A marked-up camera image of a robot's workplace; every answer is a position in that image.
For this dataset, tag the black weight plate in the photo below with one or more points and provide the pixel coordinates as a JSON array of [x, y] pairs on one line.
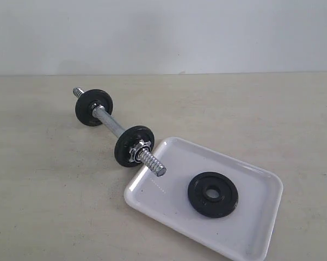
[[87, 101], [128, 140], [212, 195]]

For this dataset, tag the chrome star collar nut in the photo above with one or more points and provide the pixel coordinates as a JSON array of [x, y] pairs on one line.
[[134, 151]]

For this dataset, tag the chrome threaded dumbbell bar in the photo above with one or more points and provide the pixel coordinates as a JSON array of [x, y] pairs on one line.
[[146, 157]]

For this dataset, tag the white rectangular plastic tray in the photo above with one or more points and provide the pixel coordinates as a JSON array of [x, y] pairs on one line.
[[242, 235]]

